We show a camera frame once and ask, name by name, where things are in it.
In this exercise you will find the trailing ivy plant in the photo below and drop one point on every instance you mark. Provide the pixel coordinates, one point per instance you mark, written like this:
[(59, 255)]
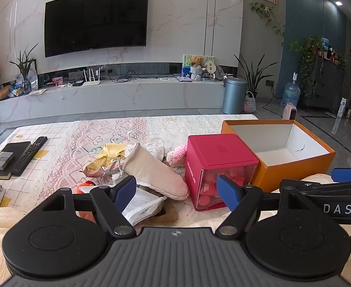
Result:
[(308, 53)]

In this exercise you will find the clear plastic bag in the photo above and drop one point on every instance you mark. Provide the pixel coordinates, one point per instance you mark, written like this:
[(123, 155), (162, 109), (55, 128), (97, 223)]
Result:
[(31, 79)]

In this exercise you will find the black remote control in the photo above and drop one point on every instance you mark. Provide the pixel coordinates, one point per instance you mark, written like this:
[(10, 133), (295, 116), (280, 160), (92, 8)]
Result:
[(28, 155)]

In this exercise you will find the clear glass ornament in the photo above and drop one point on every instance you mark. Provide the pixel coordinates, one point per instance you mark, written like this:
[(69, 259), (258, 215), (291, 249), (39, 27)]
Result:
[(220, 72)]

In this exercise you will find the green plant in glass vase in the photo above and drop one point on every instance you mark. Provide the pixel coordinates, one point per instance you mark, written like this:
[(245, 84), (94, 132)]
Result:
[(26, 65)]

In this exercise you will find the white router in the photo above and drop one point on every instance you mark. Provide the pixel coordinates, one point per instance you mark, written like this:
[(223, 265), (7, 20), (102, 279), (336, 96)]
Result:
[(91, 83)]

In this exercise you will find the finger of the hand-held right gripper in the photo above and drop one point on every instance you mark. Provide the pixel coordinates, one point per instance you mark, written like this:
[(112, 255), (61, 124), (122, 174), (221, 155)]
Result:
[(347, 175), (319, 188)]

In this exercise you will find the pink space heater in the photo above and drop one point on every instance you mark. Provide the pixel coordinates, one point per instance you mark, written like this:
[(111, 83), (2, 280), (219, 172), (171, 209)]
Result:
[(289, 112)]

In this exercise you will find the white floor stand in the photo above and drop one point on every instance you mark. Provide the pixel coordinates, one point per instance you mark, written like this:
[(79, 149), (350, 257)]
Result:
[(339, 113)]

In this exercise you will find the yellow cloth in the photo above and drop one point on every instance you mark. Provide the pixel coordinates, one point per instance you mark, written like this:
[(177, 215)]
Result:
[(112, 151)]

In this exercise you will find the brown teddy bear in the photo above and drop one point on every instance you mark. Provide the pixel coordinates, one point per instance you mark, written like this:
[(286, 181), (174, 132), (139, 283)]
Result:
[(196, 62)]

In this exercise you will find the white marble television console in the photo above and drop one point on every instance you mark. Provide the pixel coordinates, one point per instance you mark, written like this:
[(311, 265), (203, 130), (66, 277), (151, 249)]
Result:
[(103, 98)]

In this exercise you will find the black flat book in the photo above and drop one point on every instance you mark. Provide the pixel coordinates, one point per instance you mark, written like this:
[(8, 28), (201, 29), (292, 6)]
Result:
[(17, 148)]

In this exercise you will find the flat tablet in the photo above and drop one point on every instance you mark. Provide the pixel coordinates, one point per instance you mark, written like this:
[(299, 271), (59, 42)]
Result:
[(184, 79)]

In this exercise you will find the orange cardboard box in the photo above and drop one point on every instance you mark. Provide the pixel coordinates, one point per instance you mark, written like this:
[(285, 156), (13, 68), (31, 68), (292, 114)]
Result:
[(283, 175)]

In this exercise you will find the red box with clear side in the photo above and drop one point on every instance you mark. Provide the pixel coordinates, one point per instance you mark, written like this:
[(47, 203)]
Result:
[(217, 152)]

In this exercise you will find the small grey box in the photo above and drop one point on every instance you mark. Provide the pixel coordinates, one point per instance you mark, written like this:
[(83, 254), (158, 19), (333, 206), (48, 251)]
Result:
[(2, 160)]

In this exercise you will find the black wall socket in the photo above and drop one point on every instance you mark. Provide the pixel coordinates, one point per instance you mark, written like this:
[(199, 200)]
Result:
[(269, 82)]

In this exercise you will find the blue water bottle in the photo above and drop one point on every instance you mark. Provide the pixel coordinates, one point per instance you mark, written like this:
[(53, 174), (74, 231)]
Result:
[(290, 94)]

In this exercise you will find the woven basket bag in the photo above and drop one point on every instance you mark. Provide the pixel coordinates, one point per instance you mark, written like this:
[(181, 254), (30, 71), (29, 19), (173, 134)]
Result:
[(249, 103)]

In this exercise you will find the orange and red crochet toy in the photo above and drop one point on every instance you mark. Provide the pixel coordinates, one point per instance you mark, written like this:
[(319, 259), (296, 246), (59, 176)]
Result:
[(87, 184)]

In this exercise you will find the dark storage cabinet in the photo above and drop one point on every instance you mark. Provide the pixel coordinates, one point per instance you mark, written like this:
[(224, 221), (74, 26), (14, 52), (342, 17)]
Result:
[(328, 83)]

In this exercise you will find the bread snack bag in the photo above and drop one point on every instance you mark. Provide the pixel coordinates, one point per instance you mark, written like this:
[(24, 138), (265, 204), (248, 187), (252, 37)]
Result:
[(6, 92)]

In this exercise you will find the green picture board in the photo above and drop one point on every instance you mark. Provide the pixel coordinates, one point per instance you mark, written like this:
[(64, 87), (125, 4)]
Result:
[(187, 61)]

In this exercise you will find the silver foil bag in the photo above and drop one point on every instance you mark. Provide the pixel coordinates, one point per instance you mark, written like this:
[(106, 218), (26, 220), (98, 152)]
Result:
[(103, 169)]

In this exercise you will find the white printed pouch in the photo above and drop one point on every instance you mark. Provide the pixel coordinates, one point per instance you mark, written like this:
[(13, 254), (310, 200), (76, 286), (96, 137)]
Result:
[(142, 203)]

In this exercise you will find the brown plush cloth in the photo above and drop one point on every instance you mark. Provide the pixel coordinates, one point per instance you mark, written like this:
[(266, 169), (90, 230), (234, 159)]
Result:
[(167, 213)]

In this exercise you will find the small pink box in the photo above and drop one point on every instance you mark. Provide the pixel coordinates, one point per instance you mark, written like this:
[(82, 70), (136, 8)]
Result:
[(57, 81)]

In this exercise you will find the potted snake plant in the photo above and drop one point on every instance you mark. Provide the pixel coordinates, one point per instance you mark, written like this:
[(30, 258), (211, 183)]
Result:
[(253, 74)]

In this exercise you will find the pink knitted toy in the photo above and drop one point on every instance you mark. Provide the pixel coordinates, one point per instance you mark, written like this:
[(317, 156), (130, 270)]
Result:
[(178, 154)]

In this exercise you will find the pink lace tablecloth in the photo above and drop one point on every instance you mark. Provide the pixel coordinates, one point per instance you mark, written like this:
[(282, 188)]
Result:
[(85, 137)]

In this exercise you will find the hanging vine plant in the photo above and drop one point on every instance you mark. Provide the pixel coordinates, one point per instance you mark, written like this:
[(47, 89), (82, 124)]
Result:
[(266, 12)]

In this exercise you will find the cream bath mitten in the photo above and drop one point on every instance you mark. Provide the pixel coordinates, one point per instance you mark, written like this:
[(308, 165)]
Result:
[(151, 170)]

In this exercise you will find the white round fan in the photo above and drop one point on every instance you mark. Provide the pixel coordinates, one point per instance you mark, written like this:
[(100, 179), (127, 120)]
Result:
[(210, 67)]

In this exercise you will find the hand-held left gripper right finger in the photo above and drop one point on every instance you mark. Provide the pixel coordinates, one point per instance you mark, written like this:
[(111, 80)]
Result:
[(228, 192)]

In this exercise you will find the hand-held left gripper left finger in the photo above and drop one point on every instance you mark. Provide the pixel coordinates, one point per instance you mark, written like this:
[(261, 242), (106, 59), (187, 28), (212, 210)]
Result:
[(124, 192)]

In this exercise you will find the clear plastic wrapper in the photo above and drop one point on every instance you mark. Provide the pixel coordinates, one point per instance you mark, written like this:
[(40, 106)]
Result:
[(151, 146)]

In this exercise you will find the grey-blue trash can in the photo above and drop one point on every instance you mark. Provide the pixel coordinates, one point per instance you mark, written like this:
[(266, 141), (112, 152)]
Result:
[(234, 95)]

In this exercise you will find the black flat television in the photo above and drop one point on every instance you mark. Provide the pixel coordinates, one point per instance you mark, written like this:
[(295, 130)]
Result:
[(94, 21)]

